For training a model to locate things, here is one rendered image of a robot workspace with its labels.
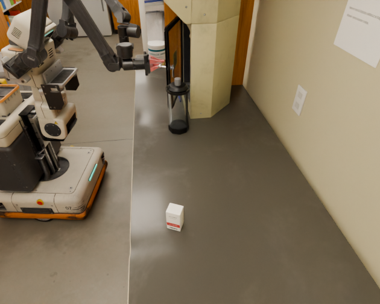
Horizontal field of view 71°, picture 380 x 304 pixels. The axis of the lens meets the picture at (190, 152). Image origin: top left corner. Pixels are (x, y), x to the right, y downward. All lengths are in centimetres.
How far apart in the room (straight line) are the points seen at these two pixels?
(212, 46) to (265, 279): 95
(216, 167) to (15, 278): 154
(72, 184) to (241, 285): 157
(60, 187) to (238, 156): 139
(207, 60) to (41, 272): 167
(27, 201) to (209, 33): 165
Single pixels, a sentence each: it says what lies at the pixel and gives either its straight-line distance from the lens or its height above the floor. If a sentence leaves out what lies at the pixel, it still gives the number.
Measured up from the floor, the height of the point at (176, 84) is 119.
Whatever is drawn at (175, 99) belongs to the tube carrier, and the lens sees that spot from 123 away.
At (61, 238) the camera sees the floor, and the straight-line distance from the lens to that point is 222.
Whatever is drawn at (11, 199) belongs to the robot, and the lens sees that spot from 227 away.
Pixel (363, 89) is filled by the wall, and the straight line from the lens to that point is 96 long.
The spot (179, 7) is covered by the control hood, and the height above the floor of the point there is 147.
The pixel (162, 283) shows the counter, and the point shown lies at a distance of 85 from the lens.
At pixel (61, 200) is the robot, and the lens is 209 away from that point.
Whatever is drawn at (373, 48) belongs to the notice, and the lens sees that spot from 94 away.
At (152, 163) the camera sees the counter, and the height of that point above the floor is 94.
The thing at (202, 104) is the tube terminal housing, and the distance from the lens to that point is 141.
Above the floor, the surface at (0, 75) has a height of 62.
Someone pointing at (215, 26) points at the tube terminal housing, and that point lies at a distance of 127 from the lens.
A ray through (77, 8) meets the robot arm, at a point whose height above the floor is 145.
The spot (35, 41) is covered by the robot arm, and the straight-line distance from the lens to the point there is 151.
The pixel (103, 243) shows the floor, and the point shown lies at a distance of 210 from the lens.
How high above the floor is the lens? 171
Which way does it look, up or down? 39 degrees down
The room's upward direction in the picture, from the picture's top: 1 degrees clockwise
